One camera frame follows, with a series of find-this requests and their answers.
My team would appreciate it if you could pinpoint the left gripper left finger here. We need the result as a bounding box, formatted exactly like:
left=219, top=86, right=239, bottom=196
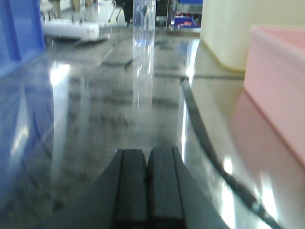
left=36, top=149, right=148, bottom=229

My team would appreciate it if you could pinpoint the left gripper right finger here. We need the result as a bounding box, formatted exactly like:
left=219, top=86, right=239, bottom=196
left=147, top=146, right=228, bottom=229

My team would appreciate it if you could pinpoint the pink plastic bin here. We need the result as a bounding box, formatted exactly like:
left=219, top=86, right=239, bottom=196
left=244, top=25, right=305, bottom=165

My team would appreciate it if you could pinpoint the cream plastic bin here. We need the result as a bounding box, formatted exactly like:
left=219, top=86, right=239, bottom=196
left=200, top=0, right=305, bottom=72

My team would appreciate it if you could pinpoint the blue plastic bin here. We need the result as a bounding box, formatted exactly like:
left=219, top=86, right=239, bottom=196
left=0, top=0, right=45, bottom=77

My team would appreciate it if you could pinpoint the white device on floor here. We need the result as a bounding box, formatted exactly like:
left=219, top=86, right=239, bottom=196
left=42, top=19, right=100, bottom=41

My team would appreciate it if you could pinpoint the clear acrylic post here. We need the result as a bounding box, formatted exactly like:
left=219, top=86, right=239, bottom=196
left=133, top=0, right=156, bottom=107

